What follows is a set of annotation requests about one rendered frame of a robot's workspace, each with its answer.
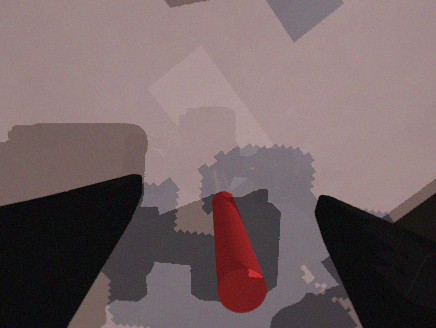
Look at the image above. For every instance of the red peg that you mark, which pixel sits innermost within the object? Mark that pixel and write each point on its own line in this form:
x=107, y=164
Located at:
x=241, y=285

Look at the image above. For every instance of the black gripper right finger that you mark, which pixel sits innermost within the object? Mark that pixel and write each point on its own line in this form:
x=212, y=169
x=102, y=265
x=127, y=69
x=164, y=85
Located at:
x=389, y=273

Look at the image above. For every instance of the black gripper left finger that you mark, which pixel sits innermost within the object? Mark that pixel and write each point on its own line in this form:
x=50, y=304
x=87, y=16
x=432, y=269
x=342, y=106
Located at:
x=53, y=248

